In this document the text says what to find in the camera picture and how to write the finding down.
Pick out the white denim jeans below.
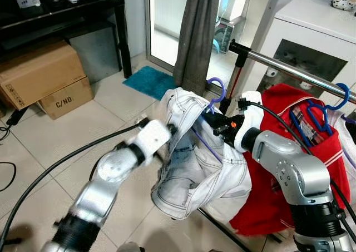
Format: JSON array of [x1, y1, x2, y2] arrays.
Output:
[[150, 87, 254, 221]]

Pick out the blue plastic hanger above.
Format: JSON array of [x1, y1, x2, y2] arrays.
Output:
[[288, 83, 351, 148]]

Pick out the teal floor mat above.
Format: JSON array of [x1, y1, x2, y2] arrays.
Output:
[[122, 65, 179, 101]]

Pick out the grey curtain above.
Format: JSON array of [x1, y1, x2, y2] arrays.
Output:
[[173, 0, 224, 97]]

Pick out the glass sliding door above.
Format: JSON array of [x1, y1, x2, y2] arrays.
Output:
[[145, 0, 192, 72]]

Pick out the white glass-door cabinet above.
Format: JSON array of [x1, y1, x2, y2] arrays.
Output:
[[244, 0, 356, 116]]

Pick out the large plain cardboard box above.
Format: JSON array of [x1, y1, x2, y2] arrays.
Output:
[[0, 40, 87, 110]]

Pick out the black side table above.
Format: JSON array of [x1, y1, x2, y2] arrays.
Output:
[[0, 0, 133, 79]]

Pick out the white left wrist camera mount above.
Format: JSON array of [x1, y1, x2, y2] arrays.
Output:
[[132, 118, 173, 159]]

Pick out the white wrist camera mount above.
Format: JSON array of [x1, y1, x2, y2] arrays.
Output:
[[234, 91, 265, 154], [132, 118, 173, 159]]

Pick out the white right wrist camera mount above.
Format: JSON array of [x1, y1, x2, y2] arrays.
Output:
[[234, 91, 265, 154]]

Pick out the steel rail clothes rack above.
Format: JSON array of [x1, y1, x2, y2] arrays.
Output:
[[197, 39, 356, 252]]

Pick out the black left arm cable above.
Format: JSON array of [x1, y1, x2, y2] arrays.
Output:
[[0, 117, 150, 247]]

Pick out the black floor cable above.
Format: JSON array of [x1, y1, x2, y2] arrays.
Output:
[[0, 107, 24, 192]]

